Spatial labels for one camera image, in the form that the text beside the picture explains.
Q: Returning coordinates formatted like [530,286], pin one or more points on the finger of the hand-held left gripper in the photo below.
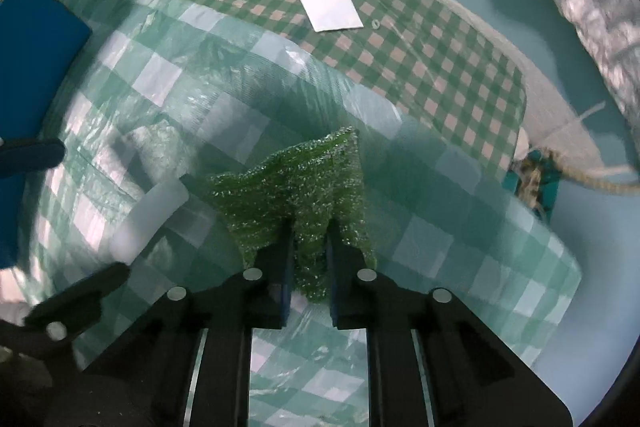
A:
[80,299]
[30,158]

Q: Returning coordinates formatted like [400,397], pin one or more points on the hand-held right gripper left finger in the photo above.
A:
[283,279]

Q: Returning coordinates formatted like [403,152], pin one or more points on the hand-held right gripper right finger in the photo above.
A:
[336,279]

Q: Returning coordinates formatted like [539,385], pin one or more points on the green sparkly cloth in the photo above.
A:
[300,187]

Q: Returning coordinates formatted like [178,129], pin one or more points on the blue cardboard box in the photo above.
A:
[35,57]

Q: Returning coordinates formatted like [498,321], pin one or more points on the white foam piece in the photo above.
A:
[150,217]

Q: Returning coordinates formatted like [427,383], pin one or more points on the checkered plastic bag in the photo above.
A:
[200,82]

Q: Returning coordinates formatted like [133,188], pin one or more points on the green checkered tablecloth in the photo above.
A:
[425,57]

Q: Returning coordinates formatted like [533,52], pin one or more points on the white card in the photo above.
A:
[327,2]

